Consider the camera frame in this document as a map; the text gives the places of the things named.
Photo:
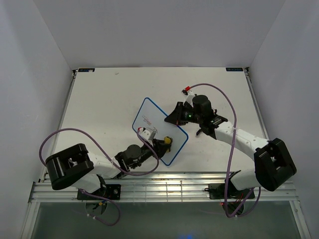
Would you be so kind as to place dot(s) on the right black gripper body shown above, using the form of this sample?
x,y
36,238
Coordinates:
x,y
188,115

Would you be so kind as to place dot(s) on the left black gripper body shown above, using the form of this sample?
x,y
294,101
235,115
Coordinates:
x,y
149,151

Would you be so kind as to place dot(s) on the yellow whiteboard eraser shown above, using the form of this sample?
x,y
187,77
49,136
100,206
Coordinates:
x,y
167,140

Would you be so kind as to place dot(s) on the blue framed whiteboard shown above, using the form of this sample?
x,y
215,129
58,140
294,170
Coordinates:
x,y
152,116

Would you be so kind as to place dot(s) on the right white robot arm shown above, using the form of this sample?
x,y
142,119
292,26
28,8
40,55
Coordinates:
x,y
273,164

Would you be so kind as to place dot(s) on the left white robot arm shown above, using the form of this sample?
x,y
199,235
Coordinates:
x,y
77,167

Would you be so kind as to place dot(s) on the right blue table label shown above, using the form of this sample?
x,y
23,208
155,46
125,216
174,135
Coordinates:
x,y
234,69

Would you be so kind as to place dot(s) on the blue table label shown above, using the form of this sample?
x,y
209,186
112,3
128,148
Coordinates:
x,y
234,69
86,70

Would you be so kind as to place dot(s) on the left blue table label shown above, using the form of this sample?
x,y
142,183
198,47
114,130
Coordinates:
x,y
86,70

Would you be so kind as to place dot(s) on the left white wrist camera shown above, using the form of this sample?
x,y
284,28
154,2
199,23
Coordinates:
x,y
146,133

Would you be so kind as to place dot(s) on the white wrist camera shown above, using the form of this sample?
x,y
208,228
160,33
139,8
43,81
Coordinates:
x,y
146,133
188,95

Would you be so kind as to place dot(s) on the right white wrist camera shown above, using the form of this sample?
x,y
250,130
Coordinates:
x,y
188,95

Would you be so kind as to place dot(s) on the aluminium rail frame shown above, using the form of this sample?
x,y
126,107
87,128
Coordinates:
x,y
156,187

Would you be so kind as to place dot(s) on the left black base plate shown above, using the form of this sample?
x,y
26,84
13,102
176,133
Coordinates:
x,y
109,191

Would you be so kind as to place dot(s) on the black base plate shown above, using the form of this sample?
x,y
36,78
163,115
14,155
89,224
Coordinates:
x,y
109,191
216,191

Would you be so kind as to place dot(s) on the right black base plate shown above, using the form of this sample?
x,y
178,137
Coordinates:
x,y
216,191

